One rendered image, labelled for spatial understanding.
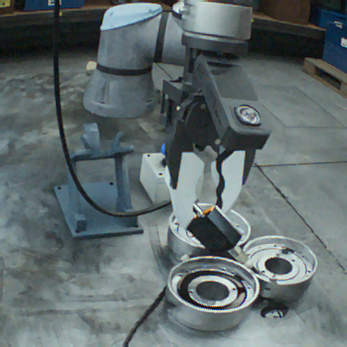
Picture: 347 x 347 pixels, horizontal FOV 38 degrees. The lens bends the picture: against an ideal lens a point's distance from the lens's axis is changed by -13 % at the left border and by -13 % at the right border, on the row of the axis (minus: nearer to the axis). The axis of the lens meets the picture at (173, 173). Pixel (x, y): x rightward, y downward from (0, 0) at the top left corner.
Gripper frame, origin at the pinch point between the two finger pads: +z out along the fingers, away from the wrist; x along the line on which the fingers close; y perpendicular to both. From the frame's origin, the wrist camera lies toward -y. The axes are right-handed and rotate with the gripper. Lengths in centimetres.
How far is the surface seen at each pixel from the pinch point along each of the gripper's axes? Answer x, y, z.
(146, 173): -1.1, 23.4, 4.0
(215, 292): -1.9, -2.0, 9.0
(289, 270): -12.7, -1.5, 8.1
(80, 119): 4, 50, 3
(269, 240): -11.5, 3.3, 5.8
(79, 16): -43, 345, 3
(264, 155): -121, 188, 64
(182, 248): -0.1, 4.9, 6.2
